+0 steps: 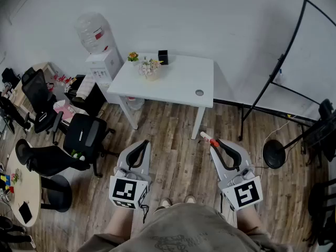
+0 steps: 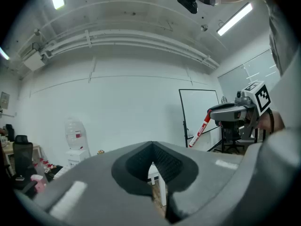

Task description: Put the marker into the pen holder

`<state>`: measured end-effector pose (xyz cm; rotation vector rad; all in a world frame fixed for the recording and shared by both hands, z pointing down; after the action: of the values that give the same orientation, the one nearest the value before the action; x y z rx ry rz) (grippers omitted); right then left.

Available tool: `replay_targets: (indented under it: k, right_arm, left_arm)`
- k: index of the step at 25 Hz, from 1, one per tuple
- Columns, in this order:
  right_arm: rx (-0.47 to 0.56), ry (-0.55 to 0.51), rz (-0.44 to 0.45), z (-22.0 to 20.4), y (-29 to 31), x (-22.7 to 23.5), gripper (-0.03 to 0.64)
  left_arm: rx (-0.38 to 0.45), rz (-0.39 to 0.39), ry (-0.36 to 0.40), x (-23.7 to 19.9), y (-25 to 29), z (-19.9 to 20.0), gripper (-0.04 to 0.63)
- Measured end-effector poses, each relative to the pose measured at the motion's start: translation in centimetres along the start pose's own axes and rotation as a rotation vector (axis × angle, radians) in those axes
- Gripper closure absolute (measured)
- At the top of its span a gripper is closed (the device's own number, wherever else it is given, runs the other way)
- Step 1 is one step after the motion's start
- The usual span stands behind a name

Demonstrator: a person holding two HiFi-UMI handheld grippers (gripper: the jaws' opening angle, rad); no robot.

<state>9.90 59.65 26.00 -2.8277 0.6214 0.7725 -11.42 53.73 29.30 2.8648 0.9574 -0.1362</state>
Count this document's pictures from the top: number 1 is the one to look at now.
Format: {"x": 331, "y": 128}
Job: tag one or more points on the clear water bottle red label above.
{"x": 93, "y": 33}

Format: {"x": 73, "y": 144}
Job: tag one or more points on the round wooden table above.
{"x": 26, "y": 193}

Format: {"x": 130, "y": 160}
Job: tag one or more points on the empty clear water bottle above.
{"x": 135, "y": 103}

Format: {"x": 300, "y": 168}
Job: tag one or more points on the small white bottle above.
{"x": 279, "y": 77}

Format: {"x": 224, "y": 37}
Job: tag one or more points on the small pink flower pot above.
{"x": 15, "y": 176}

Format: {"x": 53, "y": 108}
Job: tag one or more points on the person's left shoe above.
{"x": 166, "y": 202}

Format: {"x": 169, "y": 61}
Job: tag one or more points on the black metal chair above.
{"x": 324, "y": 209}

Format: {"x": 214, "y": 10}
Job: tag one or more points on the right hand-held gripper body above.
{"x": 244, "y": 190}

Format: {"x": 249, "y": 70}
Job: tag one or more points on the person's left forearm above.
{"x": 118, "y": 222}

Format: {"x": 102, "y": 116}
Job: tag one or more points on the person's right shoe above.
{"x": 190, "y": 199}

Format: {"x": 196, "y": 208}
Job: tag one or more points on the black flat pouch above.
{"x": 25, "y": 212}

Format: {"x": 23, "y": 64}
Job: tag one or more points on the pink paper bag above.
{"x": 63, "y": 110}

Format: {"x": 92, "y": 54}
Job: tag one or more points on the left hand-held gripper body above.
{"x": 129, "y": 190}

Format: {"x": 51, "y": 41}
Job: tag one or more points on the black low cabinet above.
{"x": 90, "y": 98}

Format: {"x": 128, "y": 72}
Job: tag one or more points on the pink flower bouquet pot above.
{"x": 149, "y": 68}

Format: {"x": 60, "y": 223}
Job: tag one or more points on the black mesh office chair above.
{"x": 50, "y": 164}
{"x": 39, "y": 101}
{"x": 85, "y": 135}

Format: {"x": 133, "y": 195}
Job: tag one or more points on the person's grey printed shirt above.
{"x": 189, "y": 230}

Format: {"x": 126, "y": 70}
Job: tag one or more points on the person's right forearm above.
{"x": 249, "y": 220}

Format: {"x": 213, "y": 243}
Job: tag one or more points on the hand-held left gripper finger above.
{"x": 146, "y": 161}
{"x": 121, "y": 159}

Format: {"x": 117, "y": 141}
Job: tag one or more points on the black square pen holder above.
{"x": 163, "y": 57}

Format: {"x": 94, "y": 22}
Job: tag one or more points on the black backpack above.
{"x": 10, "y": 76}

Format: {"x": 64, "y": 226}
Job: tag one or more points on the colourful toy blocks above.
{"x": 6, "y": 182}

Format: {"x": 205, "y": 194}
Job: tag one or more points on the white rectangular table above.
{"x": 173, "y": 80}

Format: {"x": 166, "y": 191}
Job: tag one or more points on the person's shoe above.
{"x": 166, "y": 202}
{"x": 190, "y": 199}

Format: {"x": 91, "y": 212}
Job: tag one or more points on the small orange flower plant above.
{"x": 133, "y": 56}

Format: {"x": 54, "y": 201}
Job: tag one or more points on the white water dispenser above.
{"x": 103, "y": 69}

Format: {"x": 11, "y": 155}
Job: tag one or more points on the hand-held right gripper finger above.
{"x": 242, "y": 152}
{"x": 216, "y": 161}

